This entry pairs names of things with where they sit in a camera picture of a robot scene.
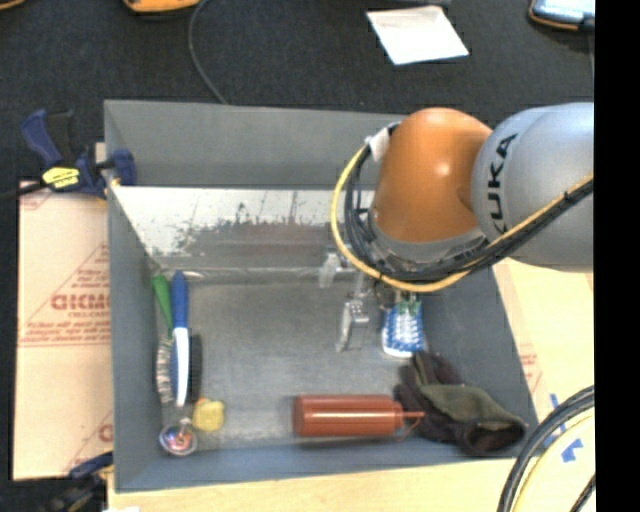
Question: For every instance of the blue and white brush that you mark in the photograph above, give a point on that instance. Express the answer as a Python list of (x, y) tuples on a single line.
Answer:
[(180, 340)]

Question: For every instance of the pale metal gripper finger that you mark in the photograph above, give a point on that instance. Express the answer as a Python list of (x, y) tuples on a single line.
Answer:
[(360, 330), (344, 327)]

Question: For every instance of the brown cardboard board, red print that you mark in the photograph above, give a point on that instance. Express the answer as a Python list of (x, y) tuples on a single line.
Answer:
[(60, 350)]

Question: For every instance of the grey metal bin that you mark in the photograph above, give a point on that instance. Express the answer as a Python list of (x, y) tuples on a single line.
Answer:
[(270, 330)]

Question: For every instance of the dark green and brown cloth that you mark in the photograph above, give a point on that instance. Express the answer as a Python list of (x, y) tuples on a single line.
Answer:
[(460, 410)]

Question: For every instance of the yellow toy duck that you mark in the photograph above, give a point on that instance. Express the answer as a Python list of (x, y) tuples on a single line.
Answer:
[(207, 415)]

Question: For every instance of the red-brown squeeze bottle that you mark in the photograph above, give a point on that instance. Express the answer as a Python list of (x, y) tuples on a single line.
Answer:
[(345, 416)]

